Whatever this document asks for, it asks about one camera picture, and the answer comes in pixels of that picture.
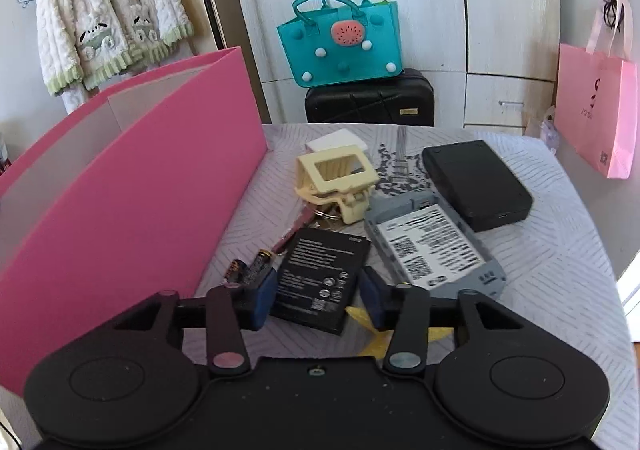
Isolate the pink cardboard box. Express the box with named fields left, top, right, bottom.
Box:
left=0, top=46, right=271, bottom=396

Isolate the white fluffy pajama jacket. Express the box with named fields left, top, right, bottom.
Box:
left=34, top=0, right=195, bottom=98

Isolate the grey router shell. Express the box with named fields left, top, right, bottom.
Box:
left=364, top=190, right=507, bottom=301

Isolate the pink paper shopping bag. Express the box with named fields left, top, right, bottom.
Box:
left=556, top=0, right=638, bottom=179

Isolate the black power bank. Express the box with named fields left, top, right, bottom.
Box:
left=422, top=140, right=533, bottom=232

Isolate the white wardrobe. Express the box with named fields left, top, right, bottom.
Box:
left=222, top=0, right=561, bottom=136

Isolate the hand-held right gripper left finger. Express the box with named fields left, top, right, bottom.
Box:
left=114, top=267, right=279, bottom=377

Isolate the black battery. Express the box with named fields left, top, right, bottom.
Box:
left=270, top=226, right=372, bottom=337

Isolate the cat print tablecloth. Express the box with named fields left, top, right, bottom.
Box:
left=180, top=122, right=623, bottom=361

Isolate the bunch of keys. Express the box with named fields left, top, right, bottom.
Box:
left=272, top=205, right=348, bottom=256

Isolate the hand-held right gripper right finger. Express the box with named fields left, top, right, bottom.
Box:
left=360, top=266, right=526, bottom=373

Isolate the cream hair claw clip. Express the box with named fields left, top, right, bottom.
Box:
left=295, top=144, right=378, bottom=225

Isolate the teal felt handbag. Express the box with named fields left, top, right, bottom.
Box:
left=276, top=0, right=401, bottom=88

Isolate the clear plastic bag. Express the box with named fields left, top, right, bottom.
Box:
left=525, top=105, right=558, bottom=151

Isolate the black suitcase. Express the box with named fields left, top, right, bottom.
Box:
left=305, top=69, right=435, bottom=127

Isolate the yellow starfish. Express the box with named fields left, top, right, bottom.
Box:
left=347, top=305, right=451, bottom=358

